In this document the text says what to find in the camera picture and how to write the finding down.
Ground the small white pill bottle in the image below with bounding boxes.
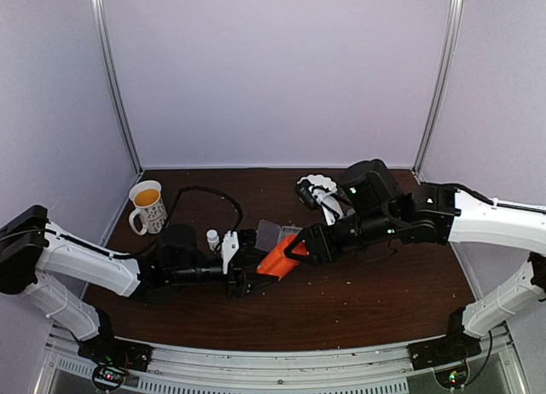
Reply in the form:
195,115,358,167
206,229,220,251

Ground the front aluminium rail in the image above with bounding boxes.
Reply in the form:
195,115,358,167
33,319,530,394

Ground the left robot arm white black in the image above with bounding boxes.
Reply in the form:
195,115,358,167
1,205,278,363

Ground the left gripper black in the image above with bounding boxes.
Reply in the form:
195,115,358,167
169,248,278,300

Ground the aluminium frame post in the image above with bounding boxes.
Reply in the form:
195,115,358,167
411,0,464,181
90,0,143,175

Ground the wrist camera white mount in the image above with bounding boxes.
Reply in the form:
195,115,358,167
220,230,240,275
294,184,349,226

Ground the clear plastic pill organizer box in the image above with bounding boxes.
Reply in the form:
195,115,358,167
255,219,301,252

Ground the right aluminium frame post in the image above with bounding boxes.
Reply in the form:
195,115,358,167
411,0,464,181

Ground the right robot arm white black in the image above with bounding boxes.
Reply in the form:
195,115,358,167
282,159,545,362

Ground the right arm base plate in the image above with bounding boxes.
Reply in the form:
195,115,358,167
407,336,481,391

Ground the left aluminium frame post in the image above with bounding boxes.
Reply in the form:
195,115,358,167
90,0,143,175

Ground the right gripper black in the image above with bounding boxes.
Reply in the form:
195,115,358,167
284,210,399,269

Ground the floral mug with orange liquid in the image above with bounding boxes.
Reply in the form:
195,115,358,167
129,180,167,236

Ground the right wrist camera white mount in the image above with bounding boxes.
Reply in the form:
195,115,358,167
294,184,349,226

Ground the white scalloped bowl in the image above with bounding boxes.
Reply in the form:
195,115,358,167
296,174,338,199

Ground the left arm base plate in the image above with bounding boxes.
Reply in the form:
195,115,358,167
75,336,153,392

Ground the orange pill bottle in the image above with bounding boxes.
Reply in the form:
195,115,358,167
256,235,300,280

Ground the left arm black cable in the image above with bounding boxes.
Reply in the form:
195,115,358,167
136,184,245,257

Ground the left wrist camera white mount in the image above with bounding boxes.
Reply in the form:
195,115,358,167
220,230,240,275

